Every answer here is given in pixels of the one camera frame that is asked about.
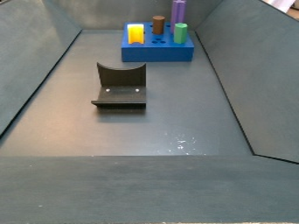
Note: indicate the black regrasp fixture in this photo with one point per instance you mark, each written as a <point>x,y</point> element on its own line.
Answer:
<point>122,87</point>

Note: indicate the orange peg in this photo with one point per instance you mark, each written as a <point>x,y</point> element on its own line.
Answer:
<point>135,33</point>

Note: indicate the brown cylinder peg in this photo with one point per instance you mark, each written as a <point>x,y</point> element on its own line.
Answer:
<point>158,25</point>

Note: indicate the dark blue peg board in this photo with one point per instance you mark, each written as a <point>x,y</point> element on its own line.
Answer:
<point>158,49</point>

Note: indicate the purple star peg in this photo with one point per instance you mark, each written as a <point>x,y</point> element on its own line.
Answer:
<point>178,12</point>

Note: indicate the green hexagon peg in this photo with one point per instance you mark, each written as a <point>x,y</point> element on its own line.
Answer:
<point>181,33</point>

